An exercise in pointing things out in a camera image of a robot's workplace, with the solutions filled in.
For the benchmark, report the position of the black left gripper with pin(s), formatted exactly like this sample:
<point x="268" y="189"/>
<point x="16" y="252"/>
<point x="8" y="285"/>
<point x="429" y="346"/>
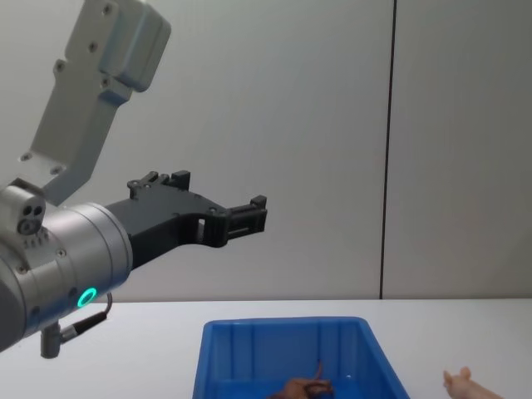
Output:
<point x="166" y="220"/>

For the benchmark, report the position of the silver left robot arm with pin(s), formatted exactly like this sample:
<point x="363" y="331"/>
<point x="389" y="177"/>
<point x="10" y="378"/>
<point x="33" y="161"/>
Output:
<point x="79" y="249"/>

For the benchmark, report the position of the blue plastic bin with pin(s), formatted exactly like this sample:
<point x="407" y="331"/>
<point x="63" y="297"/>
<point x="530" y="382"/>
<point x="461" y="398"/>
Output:
<point x="232" y="353"/>

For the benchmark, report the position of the brown toy creature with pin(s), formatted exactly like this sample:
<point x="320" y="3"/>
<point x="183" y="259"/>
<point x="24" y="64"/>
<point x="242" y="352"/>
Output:
<point x="305" y="387"/>

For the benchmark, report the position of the pale pink toy animal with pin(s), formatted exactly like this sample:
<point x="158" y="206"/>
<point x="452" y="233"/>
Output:
<point x="465" y="384"/>

